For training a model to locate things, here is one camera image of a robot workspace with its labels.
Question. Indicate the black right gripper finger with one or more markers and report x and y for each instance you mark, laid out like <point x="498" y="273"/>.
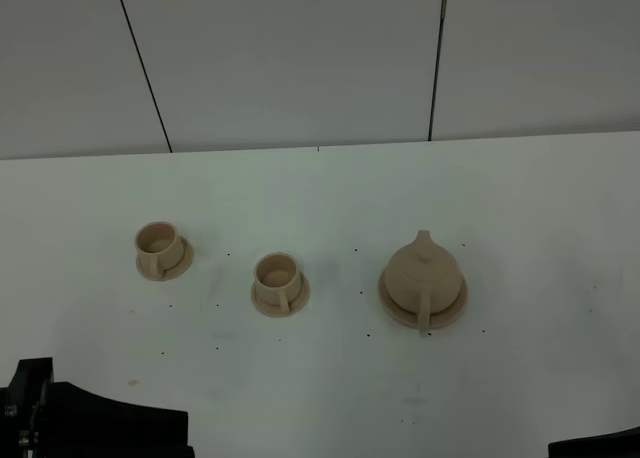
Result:
<point x="620" y="444"/>

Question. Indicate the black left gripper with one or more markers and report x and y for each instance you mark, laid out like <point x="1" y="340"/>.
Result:
<point x="68" y="421"/>

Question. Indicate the tan teapot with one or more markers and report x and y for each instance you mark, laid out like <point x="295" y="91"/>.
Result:
<point x="423" y="278"/>

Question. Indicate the large tan teapot saucer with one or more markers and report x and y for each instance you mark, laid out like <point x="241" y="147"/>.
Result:
<point x="437" y="321"/>

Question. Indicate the left tan saucer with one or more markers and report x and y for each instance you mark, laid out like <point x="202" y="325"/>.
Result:
<point x="174" y="272"/>

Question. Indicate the left tan teacup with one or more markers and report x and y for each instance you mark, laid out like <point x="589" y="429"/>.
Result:
<point x="159" y="249"/>

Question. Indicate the tan teacup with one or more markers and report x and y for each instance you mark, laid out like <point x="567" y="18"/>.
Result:
<point x="278" y="277"/>
<point x="159" y="249"/>

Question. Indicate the middle tan saucer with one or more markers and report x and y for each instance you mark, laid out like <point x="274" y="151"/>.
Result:
<point x="276" y="311"/>

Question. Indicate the middle tan teacup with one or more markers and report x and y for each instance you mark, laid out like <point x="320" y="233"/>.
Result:
<point x="278" y="277"/>

